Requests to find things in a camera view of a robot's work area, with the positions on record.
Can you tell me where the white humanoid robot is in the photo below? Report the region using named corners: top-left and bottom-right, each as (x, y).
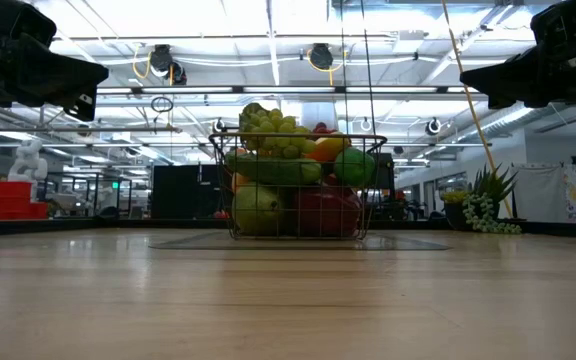
top-left (7, 138), bottom-right (49, 182)

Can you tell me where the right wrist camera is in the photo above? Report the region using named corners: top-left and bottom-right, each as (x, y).
top-left (530, 0), bottom-right (576, 51)

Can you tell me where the black computer tower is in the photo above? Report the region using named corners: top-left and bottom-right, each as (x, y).
top-left (373, 151), bottom-right (396, 188)

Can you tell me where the white hanging cloth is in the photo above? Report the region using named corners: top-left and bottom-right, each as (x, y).
top-left (510, 162), bottom-right (576, 224)

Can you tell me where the green grape bunch with leaf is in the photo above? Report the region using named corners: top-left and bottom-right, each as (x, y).
top-left (237, 102), bottom-right (319, 160)

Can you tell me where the yellow banana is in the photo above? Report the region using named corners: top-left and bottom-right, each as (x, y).
top-left (305, 134), bottom-right (352, 162)

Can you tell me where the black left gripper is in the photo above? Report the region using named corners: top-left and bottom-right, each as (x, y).
top-left (0, 37), bottom-right (110, 122)

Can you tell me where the gold wire basket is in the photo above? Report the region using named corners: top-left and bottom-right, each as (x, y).
top-left (208, 132), bottom-right (388, 241)

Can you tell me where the silver air duct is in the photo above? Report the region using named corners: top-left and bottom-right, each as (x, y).
top-left (455, 102), bottom-right (576, 146)

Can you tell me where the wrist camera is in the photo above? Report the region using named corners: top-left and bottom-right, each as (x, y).
top-left (530, 0), bottom-right (576, 51)
top-left (0, 0), bottom-right (58, 49)

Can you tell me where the dark plant pot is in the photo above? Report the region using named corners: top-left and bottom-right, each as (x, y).
top-left (440, 189), bottom-right (474, 231)

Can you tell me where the trailing pale green plant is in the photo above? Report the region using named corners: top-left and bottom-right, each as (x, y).
top-left (461, 192), bottom-right (523, 235)

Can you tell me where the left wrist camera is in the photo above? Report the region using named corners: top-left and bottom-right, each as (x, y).
top-left (0, 0), bottom-right (58, 49)

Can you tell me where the dark red glossy fruit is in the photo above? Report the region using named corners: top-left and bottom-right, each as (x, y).
top-left (292, 180), bottom-right (364, 239)

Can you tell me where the green pear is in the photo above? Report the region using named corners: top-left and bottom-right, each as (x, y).
top-left (232, 184), bottom-right (287, 237)

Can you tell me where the long ceiling light bar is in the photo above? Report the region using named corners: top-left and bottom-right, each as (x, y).
top-left (95, 85), bottom-right (489, 95)

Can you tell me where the black aluminium table frame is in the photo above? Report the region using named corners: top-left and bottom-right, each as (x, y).
top-left (0, 217), bottom-right (576, 239)

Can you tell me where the black hanging cable ring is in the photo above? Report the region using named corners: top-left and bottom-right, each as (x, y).
top-left (150, 95), bottom-right (175, 113)

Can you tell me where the red plastic bin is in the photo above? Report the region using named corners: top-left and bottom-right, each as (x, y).
top-left (0, 199), bottom-right (49, 221)
top-left (0, 180), bottom-right (33, 202)

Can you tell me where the spiky green potted plant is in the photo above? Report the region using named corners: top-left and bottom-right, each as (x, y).
top-left (466, 162), bottom-right (519, 206)

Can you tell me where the black partition panel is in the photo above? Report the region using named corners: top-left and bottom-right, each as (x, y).
top-left (150, 163), bottom-right (233, 220)

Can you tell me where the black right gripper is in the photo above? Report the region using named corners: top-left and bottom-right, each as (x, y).
top-left (460, 47), bottom-right (576, 110)

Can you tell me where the black hanging cable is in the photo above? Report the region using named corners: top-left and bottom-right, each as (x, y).
top-left (340, 0), bottom-right (375, 136)

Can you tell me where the green plastic lime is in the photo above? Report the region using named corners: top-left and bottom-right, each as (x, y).
top-left (334, 147), bottom-right (377, 189)

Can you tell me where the yellow hanging cord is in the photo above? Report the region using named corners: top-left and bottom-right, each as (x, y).
top-left (440, 0), bottom-right (515, 219)

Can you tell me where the green cucumber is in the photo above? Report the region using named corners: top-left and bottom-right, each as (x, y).
top-left (224, 149), bottom-right (325, 187)

